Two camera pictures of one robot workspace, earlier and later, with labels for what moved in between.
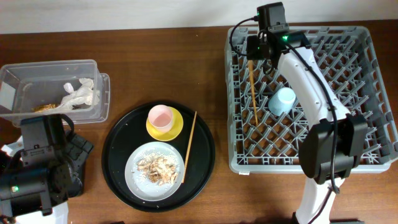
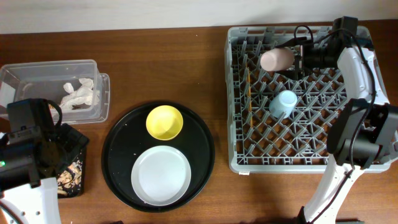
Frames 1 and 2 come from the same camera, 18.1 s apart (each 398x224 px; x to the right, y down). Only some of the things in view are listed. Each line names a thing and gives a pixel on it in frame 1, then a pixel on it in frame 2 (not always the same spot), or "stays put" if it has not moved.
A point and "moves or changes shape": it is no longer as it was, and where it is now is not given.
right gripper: [253, 47] → [298, 61]
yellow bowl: [166, 135] stays put
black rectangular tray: [76, 147] stays put
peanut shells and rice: [158, 167] moves or changes shape
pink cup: [160, 117] moves or changes shape
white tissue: [84, 94] stays put
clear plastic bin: [73, 88] stays put
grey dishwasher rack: [265, 120] stays put
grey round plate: [154, 171] moves or changes shape
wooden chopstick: [252, 71] → [250, 106]
